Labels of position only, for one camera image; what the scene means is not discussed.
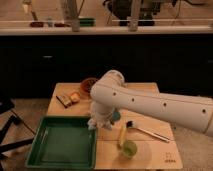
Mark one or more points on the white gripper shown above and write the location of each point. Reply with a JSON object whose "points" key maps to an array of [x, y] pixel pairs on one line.
{"points": [[101, 117]]}

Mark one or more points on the grey-blue towel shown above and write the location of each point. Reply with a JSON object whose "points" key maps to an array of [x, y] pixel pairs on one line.
{"points": [[93, 124]]}

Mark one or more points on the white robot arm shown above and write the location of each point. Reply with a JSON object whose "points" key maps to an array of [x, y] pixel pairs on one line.
{"points": [[110, 92]]}

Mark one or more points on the green plastic tray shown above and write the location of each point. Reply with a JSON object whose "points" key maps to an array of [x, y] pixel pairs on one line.
{"points": [[63, 143]]}

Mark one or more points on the teal sponge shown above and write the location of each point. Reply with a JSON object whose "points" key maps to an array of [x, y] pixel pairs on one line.
{"points": [[116, 116]]}

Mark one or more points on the yellow banana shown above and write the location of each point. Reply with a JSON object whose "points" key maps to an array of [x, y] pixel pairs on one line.
{"points": [[122, 135]]}

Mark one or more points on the small orange fruit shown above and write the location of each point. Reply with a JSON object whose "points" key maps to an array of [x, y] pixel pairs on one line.
{"points": [[75, 97]]}

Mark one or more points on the orange bowl with food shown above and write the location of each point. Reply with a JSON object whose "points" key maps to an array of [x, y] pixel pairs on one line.
{"points": [[87, 84]]}

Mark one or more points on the green cup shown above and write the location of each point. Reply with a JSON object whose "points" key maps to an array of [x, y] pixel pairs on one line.
{"points": [[129, 149]]}

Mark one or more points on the small tan block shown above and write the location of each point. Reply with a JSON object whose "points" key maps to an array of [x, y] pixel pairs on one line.
{"points": [[64, 100]]}

